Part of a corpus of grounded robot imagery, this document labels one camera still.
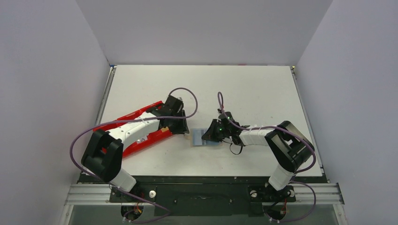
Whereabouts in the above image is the beige card holder wallet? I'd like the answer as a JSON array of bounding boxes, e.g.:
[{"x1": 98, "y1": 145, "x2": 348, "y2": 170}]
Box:
[{"x1": 185, "y1": 127, "x2": 224, "y2": 149}]

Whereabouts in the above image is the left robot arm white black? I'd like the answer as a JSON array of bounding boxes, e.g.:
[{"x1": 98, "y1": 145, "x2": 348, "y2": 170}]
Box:
[{"x1": 81, "y1": 96, "x2": 189, "y2": 202}]

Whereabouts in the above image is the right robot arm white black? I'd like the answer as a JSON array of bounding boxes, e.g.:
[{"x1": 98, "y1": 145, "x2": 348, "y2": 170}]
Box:
[{"x1": 201, "y1": 112, "x2": 316, "y2": 200}]

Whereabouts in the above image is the red plastic bin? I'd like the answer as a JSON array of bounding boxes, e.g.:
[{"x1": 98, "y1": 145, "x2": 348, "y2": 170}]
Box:
[{"x1": 93, "y1": 101, "x2": 172, "y2": 158}]

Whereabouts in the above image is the black loop cable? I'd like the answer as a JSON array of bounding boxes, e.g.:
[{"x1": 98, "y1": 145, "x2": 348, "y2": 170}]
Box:
[{"x1": 229, "y1": 140, "x2": 244, "y2": 156}]

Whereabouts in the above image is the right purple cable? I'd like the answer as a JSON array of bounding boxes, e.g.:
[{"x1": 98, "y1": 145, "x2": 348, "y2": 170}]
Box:
[{"x1": 217, "y1": 91, "x2": 317, "y2": 224}]

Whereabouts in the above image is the purple cable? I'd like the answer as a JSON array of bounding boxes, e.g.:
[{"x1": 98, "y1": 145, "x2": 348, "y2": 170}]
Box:
[
  {"x1": 69, "y1": 87, "x2": 199, "y2": 224},
  {"x1": 217, "y1": 91, "x2": 317, "y2": 224}
]

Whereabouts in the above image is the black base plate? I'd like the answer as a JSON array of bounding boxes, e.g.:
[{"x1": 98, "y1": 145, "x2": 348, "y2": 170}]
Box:
[{"x1": 108, "y1": 175, "x2": 297, "y2": 218}]

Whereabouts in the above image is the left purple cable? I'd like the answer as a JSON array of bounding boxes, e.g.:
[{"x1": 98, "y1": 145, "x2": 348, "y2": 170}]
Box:
[{"x1": 69, "y1": 87, "x2": 199, "y2": 224}]

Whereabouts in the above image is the aluminium frame rail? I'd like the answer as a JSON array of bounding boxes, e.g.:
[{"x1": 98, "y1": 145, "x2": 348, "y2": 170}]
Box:
[{"x1": 65, "y1": 183, "x2": 344, "y2": 205}]

